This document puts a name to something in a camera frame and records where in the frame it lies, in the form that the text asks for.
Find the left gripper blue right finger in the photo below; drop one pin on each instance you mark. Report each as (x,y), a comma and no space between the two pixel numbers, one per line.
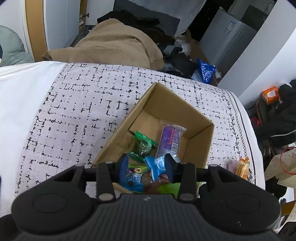
(170,166)

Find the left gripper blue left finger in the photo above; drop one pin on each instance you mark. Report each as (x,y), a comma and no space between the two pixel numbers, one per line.
(123,168)

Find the blue snack packet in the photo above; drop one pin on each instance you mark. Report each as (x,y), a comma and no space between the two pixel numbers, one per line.
(156,166)
(134,181)

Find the purple snack packet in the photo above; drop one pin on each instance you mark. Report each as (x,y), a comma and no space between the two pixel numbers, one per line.
(170,140)

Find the green candy packet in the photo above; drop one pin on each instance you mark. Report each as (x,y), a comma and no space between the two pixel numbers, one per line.
(142,147)

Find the green snack packet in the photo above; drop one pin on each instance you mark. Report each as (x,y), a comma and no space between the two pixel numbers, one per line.
(163,186)

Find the brown cardboard box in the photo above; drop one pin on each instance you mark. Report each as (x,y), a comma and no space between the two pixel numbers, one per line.
(160,106)

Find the orange bread snack packet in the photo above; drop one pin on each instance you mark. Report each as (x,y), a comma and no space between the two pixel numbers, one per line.
(243,170)

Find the white patterned bed cloth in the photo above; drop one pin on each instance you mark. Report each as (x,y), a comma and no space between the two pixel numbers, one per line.
(55,115)

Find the shiny blue bag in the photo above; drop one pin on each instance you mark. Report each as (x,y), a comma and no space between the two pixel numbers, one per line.
(206,71)

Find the pile of dark clothes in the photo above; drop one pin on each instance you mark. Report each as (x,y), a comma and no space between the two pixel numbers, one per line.
(176,62)

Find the black fuzzy garment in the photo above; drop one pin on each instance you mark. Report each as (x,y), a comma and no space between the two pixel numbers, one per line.
(280,129)

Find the orange tissue box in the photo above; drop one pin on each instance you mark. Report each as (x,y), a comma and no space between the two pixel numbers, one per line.
(270,95)

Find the tan blanket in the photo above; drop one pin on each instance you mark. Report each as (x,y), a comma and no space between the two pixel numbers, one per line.
(112,42)

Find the white mini fridge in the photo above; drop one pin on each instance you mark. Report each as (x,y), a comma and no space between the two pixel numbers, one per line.
(225,40)

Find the grey green pillow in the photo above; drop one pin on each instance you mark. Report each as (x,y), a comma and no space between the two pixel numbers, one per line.
(12,49)

